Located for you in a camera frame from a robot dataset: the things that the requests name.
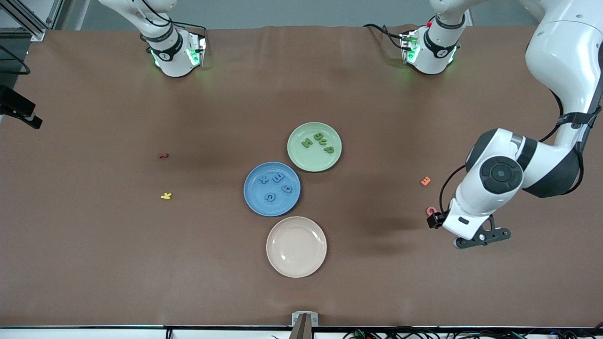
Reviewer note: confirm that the green foam letter N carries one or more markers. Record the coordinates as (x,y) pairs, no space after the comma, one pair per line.
(307,142)

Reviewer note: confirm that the blue foam letter g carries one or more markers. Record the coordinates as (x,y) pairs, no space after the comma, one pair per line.
(287,189)
(270,197)

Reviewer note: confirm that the blue foam letter m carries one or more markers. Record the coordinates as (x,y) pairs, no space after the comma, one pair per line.
(278,177)

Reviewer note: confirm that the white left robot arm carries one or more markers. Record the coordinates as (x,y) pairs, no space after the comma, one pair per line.
(565,56)

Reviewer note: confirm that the pink foam letter Q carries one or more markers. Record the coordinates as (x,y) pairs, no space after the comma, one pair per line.
(430,210)

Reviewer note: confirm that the orange foam letter E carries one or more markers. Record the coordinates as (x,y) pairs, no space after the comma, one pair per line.
(426,181)

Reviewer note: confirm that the green plate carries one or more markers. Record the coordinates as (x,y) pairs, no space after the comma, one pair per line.
(311,160)

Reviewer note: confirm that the beige plate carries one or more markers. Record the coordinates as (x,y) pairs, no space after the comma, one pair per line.
(296,246)

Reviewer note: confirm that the blue plate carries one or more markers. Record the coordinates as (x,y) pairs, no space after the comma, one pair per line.
(256,195)

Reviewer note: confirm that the brown table cover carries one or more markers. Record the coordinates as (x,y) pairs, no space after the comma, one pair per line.
(94,282)

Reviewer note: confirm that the aluminium frame profile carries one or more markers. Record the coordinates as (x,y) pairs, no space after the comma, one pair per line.
(35,32)

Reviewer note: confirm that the grey metal bracket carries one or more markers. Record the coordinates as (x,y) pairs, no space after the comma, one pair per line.
(314,320)

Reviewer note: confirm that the dark camera post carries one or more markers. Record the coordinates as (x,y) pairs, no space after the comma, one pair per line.
(301,332)

